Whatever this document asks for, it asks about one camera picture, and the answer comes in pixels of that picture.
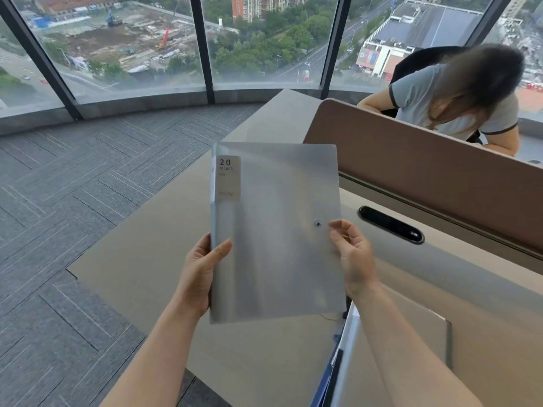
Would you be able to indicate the brown desk divider panel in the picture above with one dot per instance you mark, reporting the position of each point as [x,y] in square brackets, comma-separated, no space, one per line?
[424,173]

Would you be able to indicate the blue folder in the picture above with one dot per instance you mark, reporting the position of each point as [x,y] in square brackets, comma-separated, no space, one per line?
[327,368]

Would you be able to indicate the person's left hand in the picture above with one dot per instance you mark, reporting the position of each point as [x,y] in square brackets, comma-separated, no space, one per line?
[195,277]

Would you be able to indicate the person's left thumb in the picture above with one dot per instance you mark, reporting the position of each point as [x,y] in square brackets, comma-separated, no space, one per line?
[221,255]

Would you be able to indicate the black office chair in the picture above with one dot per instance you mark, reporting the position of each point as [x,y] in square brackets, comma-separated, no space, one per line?
[418,61]

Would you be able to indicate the person's right forearm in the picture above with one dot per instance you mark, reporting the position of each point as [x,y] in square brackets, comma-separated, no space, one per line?
[407,356]

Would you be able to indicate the dark window frame post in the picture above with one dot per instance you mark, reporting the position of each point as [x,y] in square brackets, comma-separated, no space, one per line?
[336,42]
[202,46]
[46,59]
[492,19]

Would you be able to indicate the person's right thumb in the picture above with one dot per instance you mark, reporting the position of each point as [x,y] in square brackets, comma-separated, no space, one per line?
[338,250]

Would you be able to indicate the person's left forearm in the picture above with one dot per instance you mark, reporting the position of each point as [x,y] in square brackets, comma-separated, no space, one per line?
[155,356]

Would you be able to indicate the translucent grey document folder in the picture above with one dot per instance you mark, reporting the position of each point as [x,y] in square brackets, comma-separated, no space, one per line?
[275,233]

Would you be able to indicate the person's right hand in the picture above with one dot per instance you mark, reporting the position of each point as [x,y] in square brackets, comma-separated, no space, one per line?
[358,262]

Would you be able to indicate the beige flat folder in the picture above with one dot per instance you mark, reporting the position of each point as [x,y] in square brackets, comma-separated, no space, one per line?
[424,330]

